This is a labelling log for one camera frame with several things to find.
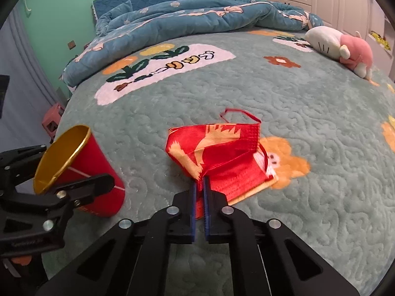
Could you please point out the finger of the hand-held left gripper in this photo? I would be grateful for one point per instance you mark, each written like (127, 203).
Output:
(89, 186)
(21, 155)

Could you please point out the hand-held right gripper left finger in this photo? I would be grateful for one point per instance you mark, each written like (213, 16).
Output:
(193, 212)

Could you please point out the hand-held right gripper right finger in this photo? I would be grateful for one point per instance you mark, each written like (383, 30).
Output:
(207, 212)

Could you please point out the red paper cup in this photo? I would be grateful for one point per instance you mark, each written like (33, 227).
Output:
(92, 166)

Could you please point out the red face mask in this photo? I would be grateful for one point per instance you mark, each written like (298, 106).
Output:
(228, 160)

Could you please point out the pink stool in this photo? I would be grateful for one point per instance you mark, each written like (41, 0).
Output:
(54, 120)

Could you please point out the grey curtain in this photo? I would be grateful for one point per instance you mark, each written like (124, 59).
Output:
(21, 77)

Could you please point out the green printed blanket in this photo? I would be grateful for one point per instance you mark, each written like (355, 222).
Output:
(308, 98)

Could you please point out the blue floral quilt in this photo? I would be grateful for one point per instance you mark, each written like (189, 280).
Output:
(185, 18)

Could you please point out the pink and white plush toy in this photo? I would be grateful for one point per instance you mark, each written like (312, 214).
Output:
(355, 52)

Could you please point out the yellow items on shelf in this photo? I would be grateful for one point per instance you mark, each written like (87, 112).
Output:
(381, 40)

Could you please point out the white shelf cabinet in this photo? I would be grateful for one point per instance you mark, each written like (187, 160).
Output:
(387, 21)

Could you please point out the wall socket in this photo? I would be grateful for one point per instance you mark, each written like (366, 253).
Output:
(71, 45)

